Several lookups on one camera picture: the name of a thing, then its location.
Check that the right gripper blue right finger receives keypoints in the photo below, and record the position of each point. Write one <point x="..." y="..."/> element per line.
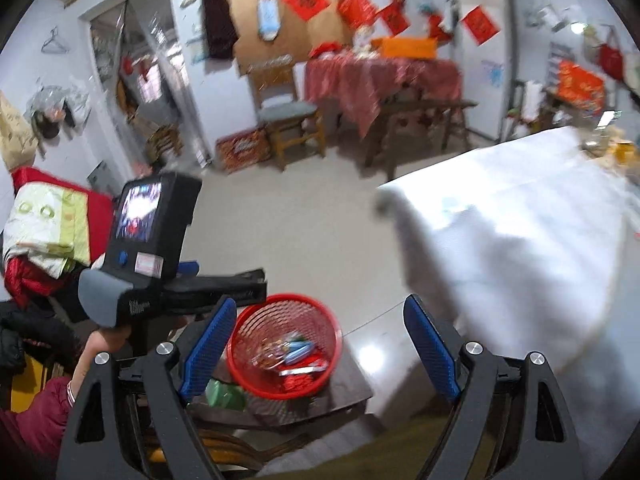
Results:
<point x="438" y="361"/>

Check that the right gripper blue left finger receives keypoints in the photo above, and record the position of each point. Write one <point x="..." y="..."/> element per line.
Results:
<point x="201" y="346"/>

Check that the red plastic basket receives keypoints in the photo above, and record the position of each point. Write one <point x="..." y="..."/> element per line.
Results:
<point x="276" y="316"/>

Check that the pink patterned plastic bag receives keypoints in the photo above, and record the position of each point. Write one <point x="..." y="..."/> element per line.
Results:
<point x="271" y="352"/>

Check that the person's left hand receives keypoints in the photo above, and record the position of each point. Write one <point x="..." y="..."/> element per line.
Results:
<point x="102" y="340"/>

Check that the green plastic basket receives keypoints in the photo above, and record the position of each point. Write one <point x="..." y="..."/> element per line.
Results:
<point x="224" y="395"/>

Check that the light blue tablecloth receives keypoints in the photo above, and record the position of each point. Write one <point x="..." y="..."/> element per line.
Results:
<point x="531" y="245"/>

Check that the red printed carton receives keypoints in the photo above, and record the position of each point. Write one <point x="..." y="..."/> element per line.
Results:
<point x="242" y="149"/>

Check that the wooden bench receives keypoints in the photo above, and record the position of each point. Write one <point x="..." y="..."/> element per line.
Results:
<point x="409" y="118"/>

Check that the wooden chair grey cushion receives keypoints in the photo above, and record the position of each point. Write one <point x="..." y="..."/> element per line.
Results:
<point x="287" y="119"/>

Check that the red cloth side table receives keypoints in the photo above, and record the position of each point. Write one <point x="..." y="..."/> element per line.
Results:
<point x="360" y="85"/>

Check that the red gift box on shelf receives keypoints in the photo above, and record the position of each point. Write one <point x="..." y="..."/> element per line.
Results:
<point x="580" y="88"/>

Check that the orange gift box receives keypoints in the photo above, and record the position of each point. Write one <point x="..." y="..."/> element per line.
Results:
<point x="401" y="47"/>

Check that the red hanging handbag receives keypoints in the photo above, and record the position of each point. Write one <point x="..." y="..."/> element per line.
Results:
<point x="610" y="55"/>

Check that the white refrigerator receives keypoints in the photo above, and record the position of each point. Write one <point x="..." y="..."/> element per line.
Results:
<point x="485" y="55"/>

